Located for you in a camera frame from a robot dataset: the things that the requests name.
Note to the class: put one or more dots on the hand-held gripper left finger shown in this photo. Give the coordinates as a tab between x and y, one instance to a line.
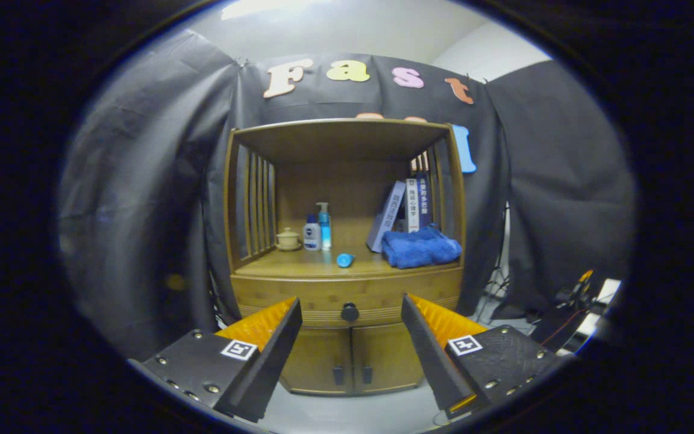
270	364

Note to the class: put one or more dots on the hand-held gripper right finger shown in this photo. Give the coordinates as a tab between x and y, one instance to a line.
428	357

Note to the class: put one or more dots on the wooden drawer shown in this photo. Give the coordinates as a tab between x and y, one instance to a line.
311	295

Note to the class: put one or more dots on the black round drawer knob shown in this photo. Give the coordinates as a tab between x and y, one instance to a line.
350	312

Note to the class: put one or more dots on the blue and white tube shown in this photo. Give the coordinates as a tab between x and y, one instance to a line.
344	260

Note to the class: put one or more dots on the wooden cabinet door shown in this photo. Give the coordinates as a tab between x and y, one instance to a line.
317	361
386	358

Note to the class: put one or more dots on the wooden countertop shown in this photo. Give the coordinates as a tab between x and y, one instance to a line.
311	264

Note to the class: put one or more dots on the wooden cabinet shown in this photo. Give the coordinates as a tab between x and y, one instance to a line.
347	138

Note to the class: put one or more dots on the black light stand tripod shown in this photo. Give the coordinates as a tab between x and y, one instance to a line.
497	280

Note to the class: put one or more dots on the folded blue towel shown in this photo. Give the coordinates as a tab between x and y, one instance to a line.
419	248

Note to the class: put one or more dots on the beige lidded teacup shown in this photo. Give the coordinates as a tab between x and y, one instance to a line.
288	240

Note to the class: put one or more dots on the black equipment with orange part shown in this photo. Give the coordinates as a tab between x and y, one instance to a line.
558	331

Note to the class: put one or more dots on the white bottle with blue cap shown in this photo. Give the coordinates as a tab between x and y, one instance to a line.
311	236

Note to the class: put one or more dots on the blue pump bottle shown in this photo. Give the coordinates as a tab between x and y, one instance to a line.
324	229

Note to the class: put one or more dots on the grey leaning book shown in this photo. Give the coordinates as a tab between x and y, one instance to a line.
388	214

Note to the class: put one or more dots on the white spine book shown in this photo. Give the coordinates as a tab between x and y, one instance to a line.
412	208

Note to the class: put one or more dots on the dark blue spine book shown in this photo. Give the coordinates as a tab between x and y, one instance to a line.
425	202

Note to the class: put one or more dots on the black backdrop cloth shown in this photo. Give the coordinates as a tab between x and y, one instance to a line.
142	181

